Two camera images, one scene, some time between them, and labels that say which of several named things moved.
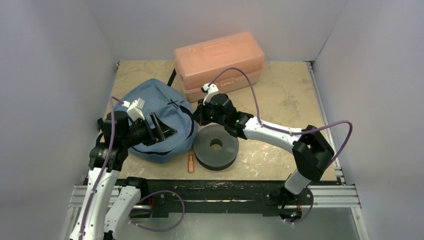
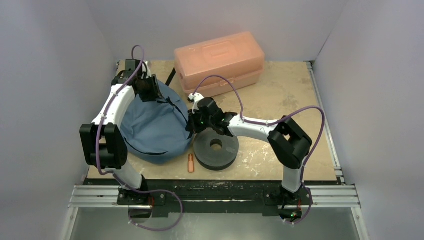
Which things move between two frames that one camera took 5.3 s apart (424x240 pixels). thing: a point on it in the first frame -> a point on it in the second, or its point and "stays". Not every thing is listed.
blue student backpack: x=157 y=98 stays
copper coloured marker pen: x=191 y=163 stays
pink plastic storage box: x=199 y=63 stays
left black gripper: x=162 y=130 -> x=154 y=94
